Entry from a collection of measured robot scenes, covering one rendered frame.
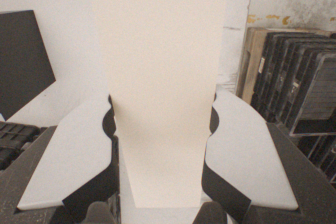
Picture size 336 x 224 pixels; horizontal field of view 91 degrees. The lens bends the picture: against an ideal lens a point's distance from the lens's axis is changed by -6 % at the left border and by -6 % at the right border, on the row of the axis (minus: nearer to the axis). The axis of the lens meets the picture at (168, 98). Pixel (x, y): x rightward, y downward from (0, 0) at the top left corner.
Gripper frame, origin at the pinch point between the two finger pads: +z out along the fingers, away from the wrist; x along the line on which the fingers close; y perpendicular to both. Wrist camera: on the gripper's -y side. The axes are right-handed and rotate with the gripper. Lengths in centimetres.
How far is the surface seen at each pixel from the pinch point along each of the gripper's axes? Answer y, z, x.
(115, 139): 40, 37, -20
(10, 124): 34, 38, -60
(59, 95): 22, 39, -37
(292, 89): 32, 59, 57
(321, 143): 77, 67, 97
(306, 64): 20, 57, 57
